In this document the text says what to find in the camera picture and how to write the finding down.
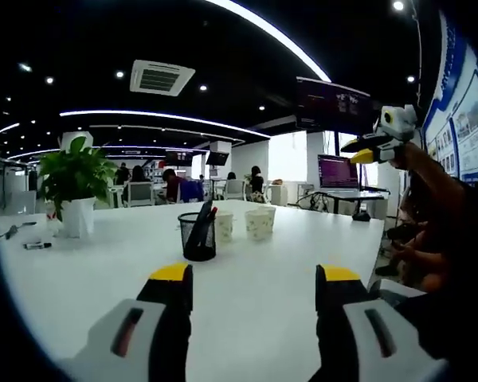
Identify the large hanging dark monitor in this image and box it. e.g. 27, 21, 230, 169
296, 76, 378, 132

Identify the white printed paper cup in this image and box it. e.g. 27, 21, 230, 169
245, 209, 272, 242
216, 210, 235, 244
258, 205, 277, 232

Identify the black mesh pen holder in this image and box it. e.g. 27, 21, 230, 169
178, 212, 217, 263

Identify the person's right hand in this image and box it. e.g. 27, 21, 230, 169
393, 141, 423, 170

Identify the white office chair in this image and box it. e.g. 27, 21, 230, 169
225, 178, 246, 201

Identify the curved ceiling light strip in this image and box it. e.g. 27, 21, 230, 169
59, 110, 272, 139
206, 0, 332, 84

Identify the grey office chair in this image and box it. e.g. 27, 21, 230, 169
125, 181, 155, 208

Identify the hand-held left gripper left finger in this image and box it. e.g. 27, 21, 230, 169
57, 262, 195, 382

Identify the small white red figurine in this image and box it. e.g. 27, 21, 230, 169
44, 202, 64, 236

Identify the blue white wall display board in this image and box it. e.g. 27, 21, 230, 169
421, 11, 478, 184

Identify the ceiling air conditioner unit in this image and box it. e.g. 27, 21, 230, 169
129, 59, 196, 98

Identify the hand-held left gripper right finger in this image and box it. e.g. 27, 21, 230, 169
308, 263, 450, 382

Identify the purple screen desk monitor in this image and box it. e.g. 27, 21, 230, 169
317, 154, 360, 190

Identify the green plant in white pot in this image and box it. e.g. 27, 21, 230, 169
37, 135, 119, 239

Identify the white low cabinet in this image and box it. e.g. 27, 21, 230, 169
269, 183, 290, 207

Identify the small tilted hanging monitor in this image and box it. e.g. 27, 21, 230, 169
206, 150, 230, 167

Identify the grey chair seat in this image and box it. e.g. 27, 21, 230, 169
368, 278, 427, 299

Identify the white standing desk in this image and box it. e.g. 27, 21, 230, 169
298, 189, 391, 216

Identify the blue jacket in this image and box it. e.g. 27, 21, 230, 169
178, 178, 205, 203

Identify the group of ceiling downlights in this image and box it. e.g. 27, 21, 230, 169
2, 2, 417, 136

